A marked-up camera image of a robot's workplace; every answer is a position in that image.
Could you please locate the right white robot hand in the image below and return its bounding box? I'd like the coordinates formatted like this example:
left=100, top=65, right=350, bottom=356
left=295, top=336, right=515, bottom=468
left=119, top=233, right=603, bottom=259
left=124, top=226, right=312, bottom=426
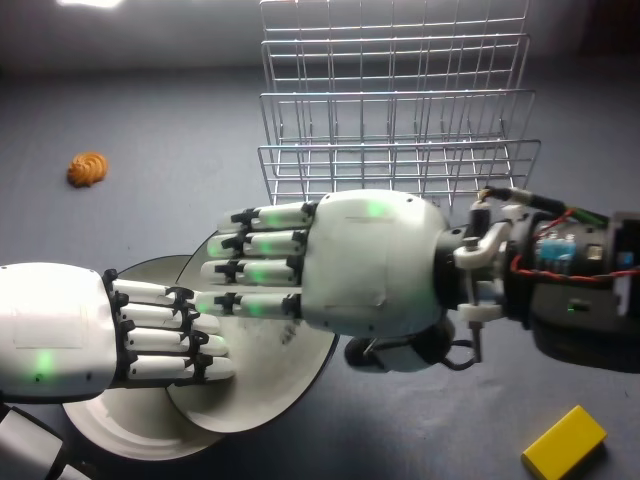
left=195, top=188, right=454, bottom=375

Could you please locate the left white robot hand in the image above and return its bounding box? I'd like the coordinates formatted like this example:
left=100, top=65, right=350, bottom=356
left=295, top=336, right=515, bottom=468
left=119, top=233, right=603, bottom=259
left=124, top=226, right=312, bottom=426
left=0, top=262, right=236, bottom=404

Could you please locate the plain white plate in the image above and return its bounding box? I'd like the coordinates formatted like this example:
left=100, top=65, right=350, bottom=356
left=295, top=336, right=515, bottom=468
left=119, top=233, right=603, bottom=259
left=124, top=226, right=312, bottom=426
left=59, top=254, right=226, bottom=460

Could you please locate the white plate with black rim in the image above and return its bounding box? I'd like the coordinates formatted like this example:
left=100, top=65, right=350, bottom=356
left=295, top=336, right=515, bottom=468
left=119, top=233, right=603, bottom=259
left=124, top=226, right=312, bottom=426
left=166, top=239, right=342, bottom=435

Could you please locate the orange swirl cookie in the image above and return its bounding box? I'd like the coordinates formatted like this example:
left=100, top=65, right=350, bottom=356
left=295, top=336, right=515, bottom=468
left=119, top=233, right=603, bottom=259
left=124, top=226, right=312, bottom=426
left=67, top=151, right=109, bottom=190

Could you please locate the yellow rectangular block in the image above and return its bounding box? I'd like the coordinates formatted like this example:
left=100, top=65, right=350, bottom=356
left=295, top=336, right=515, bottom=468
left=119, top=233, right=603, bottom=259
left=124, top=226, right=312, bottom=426
left=521, top=404, right=610, bottom=480

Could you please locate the silver wire dish rack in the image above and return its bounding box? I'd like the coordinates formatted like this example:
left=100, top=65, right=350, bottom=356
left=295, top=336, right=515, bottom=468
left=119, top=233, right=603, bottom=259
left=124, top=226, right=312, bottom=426
left=257, top=0, right=542, bottom=209

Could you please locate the black camera cable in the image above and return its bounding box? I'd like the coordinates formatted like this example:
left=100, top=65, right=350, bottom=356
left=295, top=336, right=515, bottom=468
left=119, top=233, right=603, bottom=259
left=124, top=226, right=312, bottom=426
left=438, top=338, right=484, bottom=372

